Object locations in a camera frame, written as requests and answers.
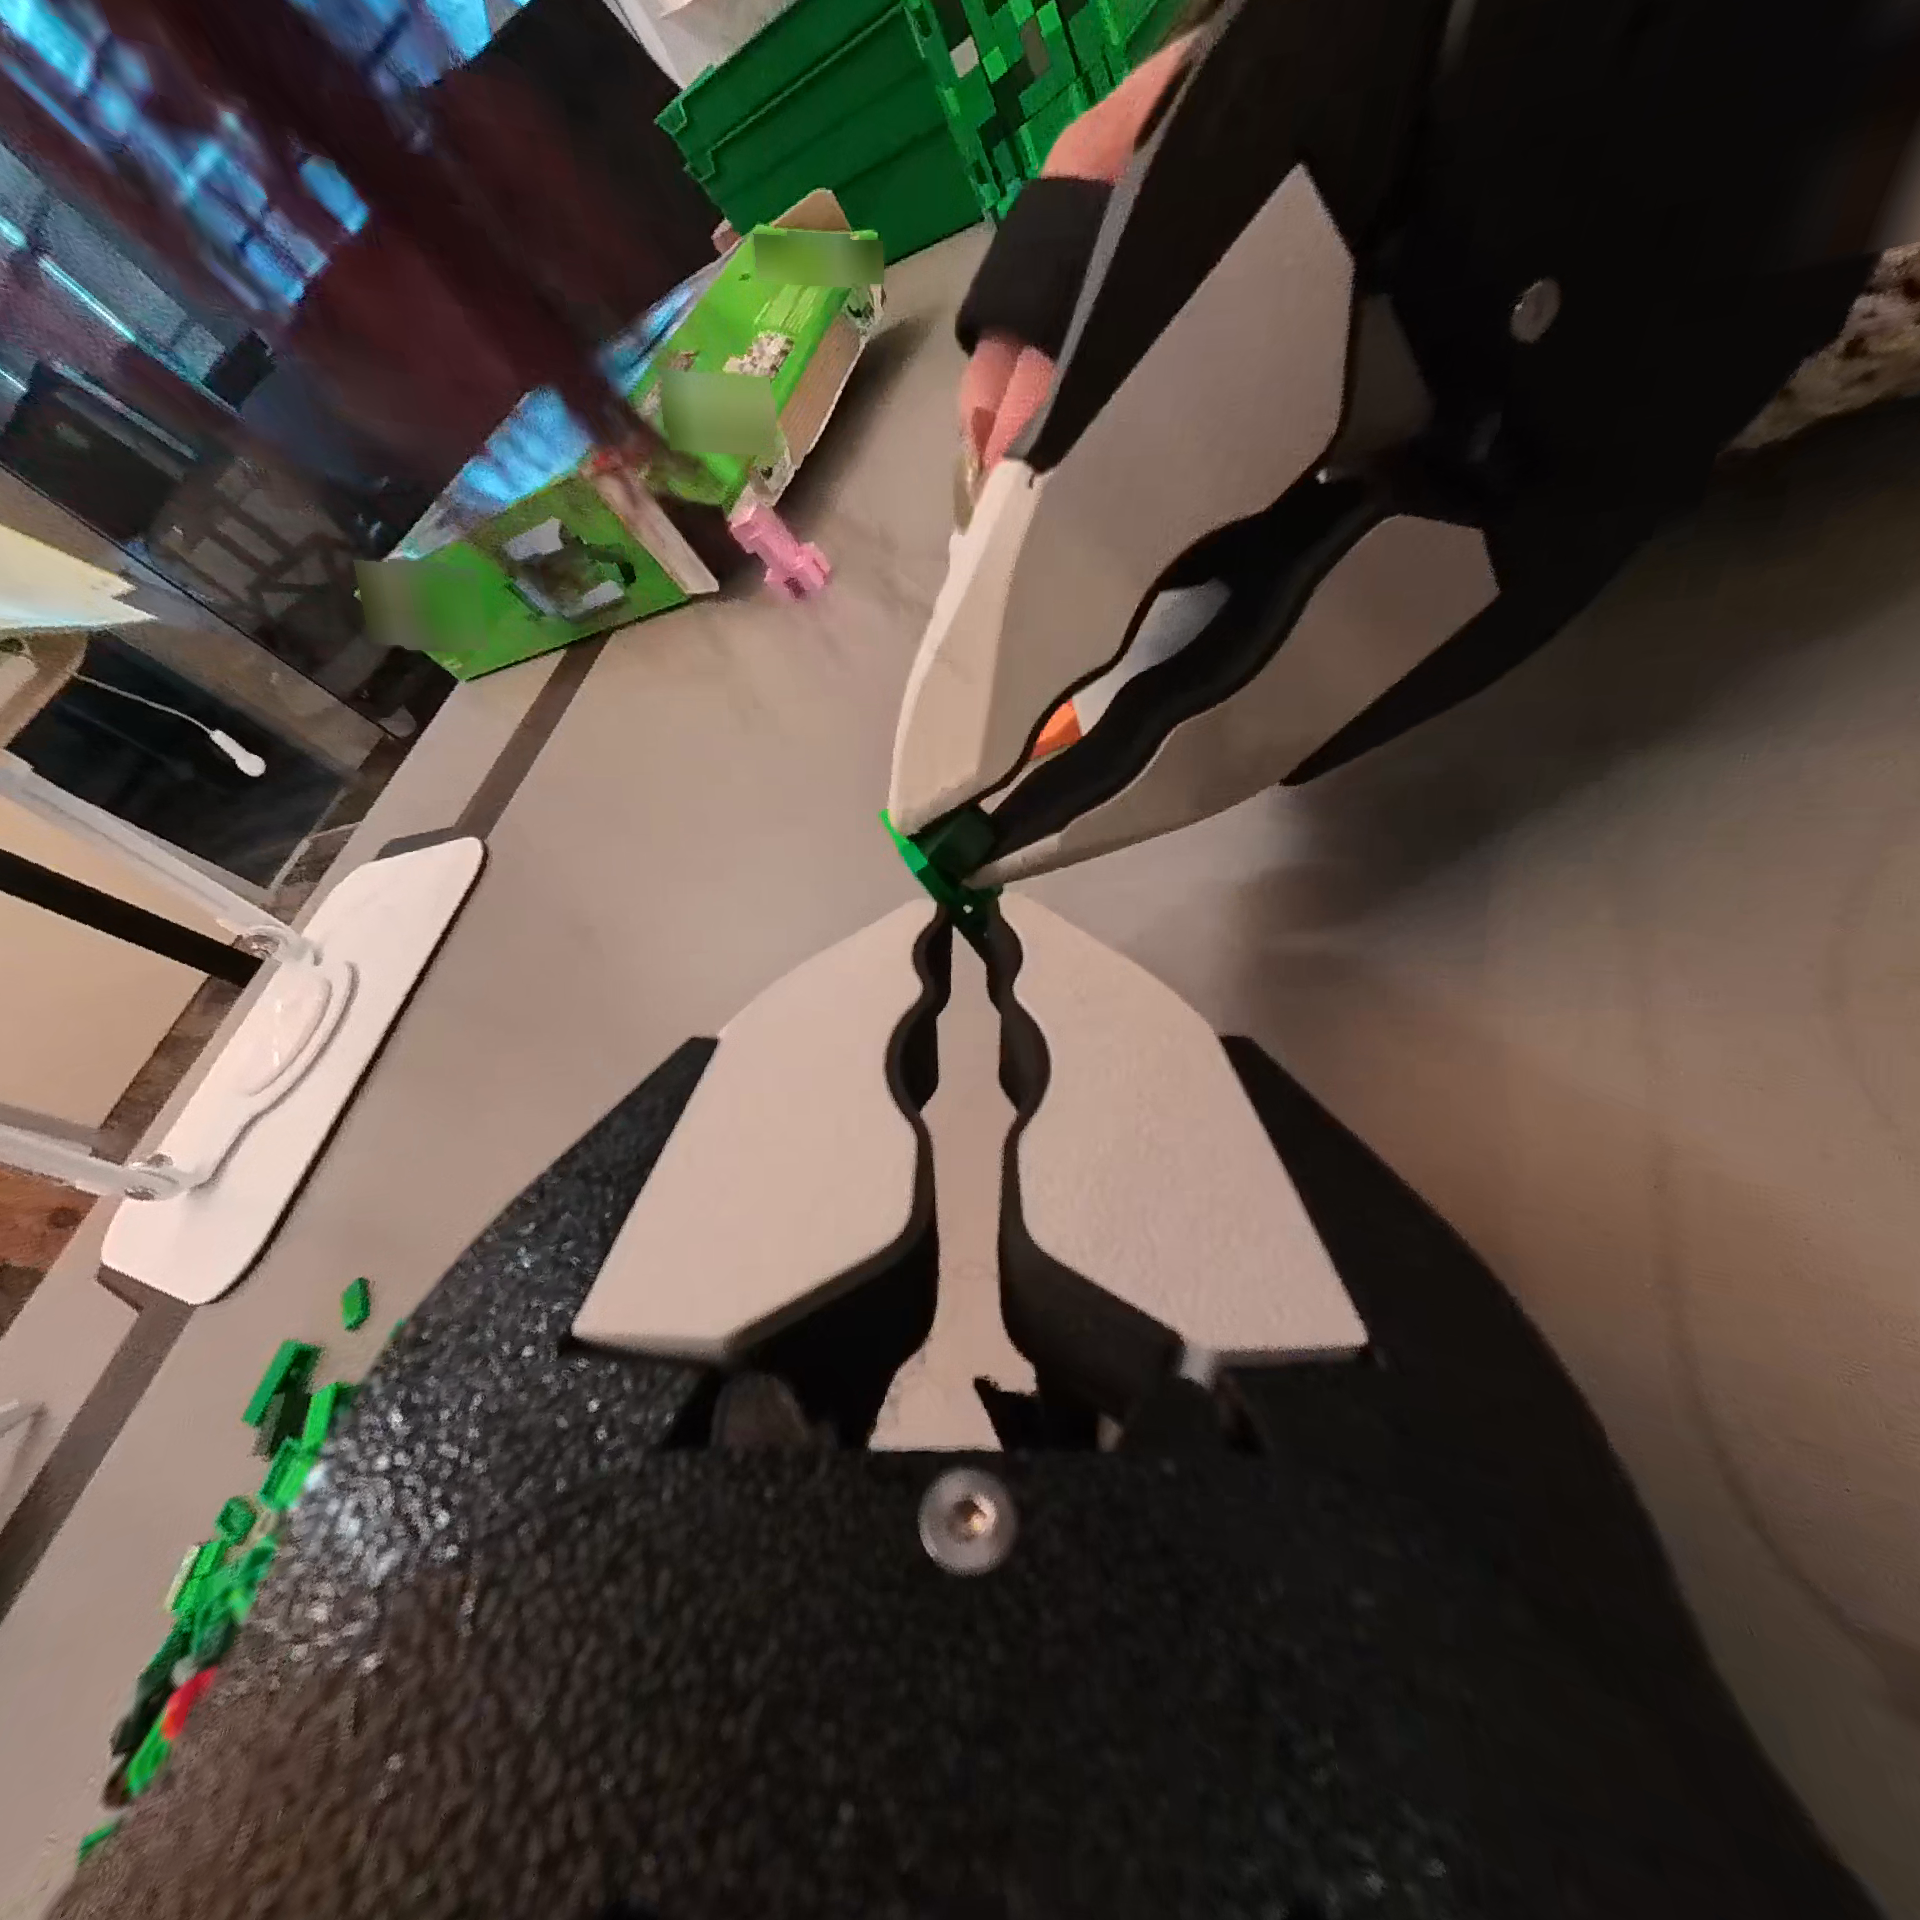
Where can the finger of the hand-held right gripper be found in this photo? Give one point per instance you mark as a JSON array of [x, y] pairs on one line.
[[1349, 646], [1200, 376]]

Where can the person's right forearm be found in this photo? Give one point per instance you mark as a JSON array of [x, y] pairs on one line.
[[1828, 346]]

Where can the pile of loose lego pieces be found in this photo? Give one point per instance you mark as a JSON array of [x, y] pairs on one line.
[[254, 1484]]

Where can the long green lego plate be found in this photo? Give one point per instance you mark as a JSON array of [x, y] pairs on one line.
[[937, 862]]

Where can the open green lego box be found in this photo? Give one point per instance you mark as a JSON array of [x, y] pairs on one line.
[[818, 383]]

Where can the green pixelated lego build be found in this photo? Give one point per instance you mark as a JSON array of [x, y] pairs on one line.
[[1019, 76]]

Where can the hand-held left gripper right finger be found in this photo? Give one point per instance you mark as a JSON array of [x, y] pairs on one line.
[[1171, 1170]]

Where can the pink lego pig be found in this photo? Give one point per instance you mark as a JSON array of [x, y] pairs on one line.
[[780, 556]]

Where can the person's right hand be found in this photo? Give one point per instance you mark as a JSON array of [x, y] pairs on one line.
[[1036, 270]]

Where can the clear book stand white base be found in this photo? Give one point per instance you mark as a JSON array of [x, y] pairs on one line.
[[346, 975]]

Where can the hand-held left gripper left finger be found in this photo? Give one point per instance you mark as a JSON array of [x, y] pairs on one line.
[[780, 1141]]

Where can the green plastic crate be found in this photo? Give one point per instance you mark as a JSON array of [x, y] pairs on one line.
[[795, 120]]

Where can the lego instruction booklet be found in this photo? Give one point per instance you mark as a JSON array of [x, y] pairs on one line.
[[60, 585]]

